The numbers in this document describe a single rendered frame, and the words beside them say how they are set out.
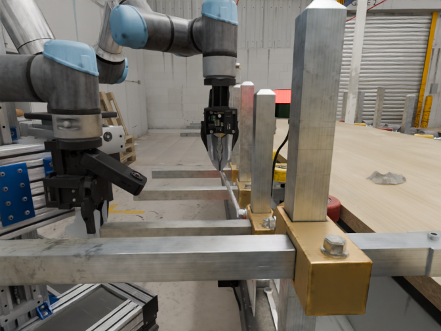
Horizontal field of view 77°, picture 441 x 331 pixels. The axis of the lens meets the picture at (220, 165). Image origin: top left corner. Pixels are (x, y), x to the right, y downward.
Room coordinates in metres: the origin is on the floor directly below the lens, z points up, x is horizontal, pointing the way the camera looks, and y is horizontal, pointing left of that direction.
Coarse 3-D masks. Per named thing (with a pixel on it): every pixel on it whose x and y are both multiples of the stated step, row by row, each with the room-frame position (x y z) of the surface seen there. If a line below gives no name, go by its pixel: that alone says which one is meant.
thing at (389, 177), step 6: (372, 174) 0.64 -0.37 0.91; (378, 174) 0.63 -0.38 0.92; (390, 174) 0.62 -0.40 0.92; (396, 174) 0.62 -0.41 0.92; (372, 180) 0.63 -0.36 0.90; (378, 180) 0.61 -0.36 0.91; (384, 180) 0.60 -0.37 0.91; (390, 180) 0.60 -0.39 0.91; (396, 180) 0.61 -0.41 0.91; (402, 180) 0.62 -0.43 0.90
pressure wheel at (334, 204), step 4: (328, 196) 0.50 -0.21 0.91; (332, 196) 0.50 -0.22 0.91; (328, 200) 0.49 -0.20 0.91; (332, 200) 0.48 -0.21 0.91; (336, 200) 0.48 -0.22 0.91; (328, 204) 0.46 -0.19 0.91; (332, 204) 0.46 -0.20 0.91; (336, 204) 0.46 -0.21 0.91; (340, 204) 0.47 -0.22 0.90; (328, 208) 0.45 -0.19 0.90; (332, 208) 0.45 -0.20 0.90; (336, 208) 0.46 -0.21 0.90; (340, 208) 0.47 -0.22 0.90; (328, 212) 0.45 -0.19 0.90; (332, 212) 0.46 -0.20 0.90; (336, 212) 0.46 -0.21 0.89; (328, 216) 0.45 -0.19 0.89; (332, 216) 0.46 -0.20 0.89; (336, 216) 0.46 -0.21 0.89; (332, 220) 0.46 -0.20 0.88; (336, 220) 0.46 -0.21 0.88
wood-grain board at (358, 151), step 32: (288, 128) 1.76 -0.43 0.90; (352, 128) 1.76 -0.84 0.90; (352, 160) 0.84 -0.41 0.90; (384, 160) 0.84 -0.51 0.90; (416, 160) 0.84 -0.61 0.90; (352, 192) 0.55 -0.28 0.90; (384, 192) 0.55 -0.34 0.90; (416, 192) 0.55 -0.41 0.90; (352, 224) 0.44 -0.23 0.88; (384, 224) 0.40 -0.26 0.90; (416, 224) 0.40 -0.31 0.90; (416, 288) 0.28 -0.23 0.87
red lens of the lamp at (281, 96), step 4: (276, 92) 0.52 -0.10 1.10; (280, 92) 0.51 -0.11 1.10; (284, 92) 0.51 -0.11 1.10; (288, 92) 0.50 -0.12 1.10; (276, 96) 0.52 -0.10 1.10; (280, 96) 0.51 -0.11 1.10; (284, 96) 0.50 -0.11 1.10; (288, 96) 0.50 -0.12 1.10; (276, 100) 0.52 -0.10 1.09; (280, 100) 0.51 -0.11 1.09; (284, 100) 0.50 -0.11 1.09; (288, 100) 0.50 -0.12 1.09
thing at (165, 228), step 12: (108, 228) 0.47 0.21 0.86; (120, 228) 0.47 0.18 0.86; (132, 228) 0.47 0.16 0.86; (144, 228) 0.47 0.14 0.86; (156, 228) 0.47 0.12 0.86; (168, 228) 0.47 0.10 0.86; (180, 228) 0.47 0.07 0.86; (192, 228) 0.47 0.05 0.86; (204, 228) 0.47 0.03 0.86; (216, 228) 0.47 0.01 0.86; (228, 228) 0.47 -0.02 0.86; (240, 228) 0.47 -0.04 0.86
